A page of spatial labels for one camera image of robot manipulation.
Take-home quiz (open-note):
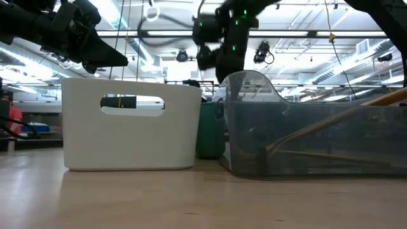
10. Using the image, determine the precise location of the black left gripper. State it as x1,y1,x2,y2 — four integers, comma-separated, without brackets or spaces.
34,0,129,74

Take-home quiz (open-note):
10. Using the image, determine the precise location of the blue storage bin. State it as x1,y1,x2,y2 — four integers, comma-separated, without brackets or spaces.
22,122,50,133

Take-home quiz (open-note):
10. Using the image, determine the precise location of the black overhead camera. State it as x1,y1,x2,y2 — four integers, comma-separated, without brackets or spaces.
253,40,275,64

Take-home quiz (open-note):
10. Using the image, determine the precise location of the grey translucent plastic bin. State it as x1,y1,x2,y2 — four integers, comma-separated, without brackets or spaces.
211,70,407,179

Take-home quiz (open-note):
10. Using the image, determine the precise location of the black round spotlight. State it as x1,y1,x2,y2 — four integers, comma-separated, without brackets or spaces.
176,48,190,63

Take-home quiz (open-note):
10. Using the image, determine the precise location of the white plastic bin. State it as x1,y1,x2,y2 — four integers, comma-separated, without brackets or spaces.
62,78,203,172

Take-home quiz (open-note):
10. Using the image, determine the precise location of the person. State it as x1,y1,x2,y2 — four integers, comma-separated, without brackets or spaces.
5,91,23,135

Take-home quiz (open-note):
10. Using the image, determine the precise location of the yellow hanging cable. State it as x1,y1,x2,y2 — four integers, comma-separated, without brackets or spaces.
323,0,359,100

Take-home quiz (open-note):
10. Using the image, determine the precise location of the teal plastic bin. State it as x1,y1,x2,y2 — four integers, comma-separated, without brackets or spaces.
195,101,226,160

